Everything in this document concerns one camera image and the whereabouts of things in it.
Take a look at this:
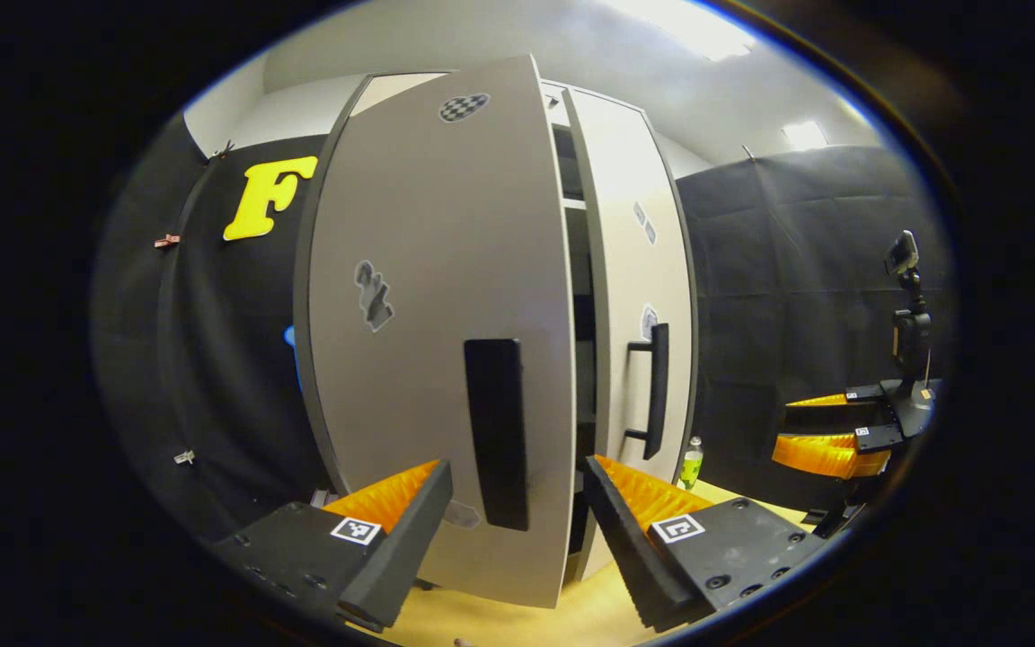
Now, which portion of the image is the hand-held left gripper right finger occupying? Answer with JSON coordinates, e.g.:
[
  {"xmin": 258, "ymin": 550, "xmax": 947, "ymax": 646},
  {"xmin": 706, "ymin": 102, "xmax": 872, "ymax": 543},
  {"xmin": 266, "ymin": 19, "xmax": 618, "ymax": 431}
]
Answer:
[{"xmin": 584, "ymin": 455, "xmax": 828, "ymax": 633}]

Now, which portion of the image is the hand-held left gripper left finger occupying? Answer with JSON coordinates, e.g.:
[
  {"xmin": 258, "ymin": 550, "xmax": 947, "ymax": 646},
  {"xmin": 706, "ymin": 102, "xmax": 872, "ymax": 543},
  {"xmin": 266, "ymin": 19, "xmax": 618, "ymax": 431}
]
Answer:
[{"xmin": 212, "ymin": 459, "xmax": 455, "ymax": 633}]

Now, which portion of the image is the white cabinet door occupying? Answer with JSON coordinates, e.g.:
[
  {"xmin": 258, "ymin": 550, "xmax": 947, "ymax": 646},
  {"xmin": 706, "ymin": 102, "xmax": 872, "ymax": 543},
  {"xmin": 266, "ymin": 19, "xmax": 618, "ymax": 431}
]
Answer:
[
  {"xmin": 293, "ymin": 54, "xmax": 579, "ymax": 609},
  {"xmin": 561, "ymin": 84, "xmax": 701, "ymax": 583}
]

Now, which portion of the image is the grey white shoe cabinet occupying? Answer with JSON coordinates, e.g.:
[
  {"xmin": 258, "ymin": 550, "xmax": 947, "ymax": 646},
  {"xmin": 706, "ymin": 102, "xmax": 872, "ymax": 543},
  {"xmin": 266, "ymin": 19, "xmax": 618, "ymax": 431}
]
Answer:
[{"xmin": 295, "ymin": 70, "xmax": 613, "ymax": 583}]

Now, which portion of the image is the green drink bottle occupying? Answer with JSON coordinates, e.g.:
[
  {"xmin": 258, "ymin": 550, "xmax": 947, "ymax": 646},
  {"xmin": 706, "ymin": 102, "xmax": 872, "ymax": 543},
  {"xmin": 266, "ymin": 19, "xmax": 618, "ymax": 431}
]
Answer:
[{"xmin": 679, "ymin": 437, "xmax": 705, "ymax": 491}]

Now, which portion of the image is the small ceiling light panel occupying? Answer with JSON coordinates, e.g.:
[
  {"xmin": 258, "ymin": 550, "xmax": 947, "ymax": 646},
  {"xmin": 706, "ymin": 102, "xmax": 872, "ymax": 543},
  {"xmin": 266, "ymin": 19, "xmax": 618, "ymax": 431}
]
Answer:
[{"xmin": 783, "ymin": 120, "xmax": 828, "ymax": 151}]

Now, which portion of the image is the long ceiling light panel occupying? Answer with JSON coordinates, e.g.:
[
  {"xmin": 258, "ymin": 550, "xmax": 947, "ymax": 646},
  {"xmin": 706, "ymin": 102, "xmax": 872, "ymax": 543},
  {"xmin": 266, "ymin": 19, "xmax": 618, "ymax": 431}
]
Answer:
[{"xmin": 603, "ymin": 0, "xmax": 756, "ymax": 62}]

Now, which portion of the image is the black door handle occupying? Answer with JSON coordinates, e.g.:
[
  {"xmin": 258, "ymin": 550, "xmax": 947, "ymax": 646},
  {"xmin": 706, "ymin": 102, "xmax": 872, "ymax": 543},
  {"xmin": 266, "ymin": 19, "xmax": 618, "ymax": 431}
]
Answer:
[
  {"xmin": 464, "ymin": 339, "xmax": 532, "ymax": 532},
  {"xmin": 623, "ymin": 323, "xmax": 671, "ymax": 461}
]

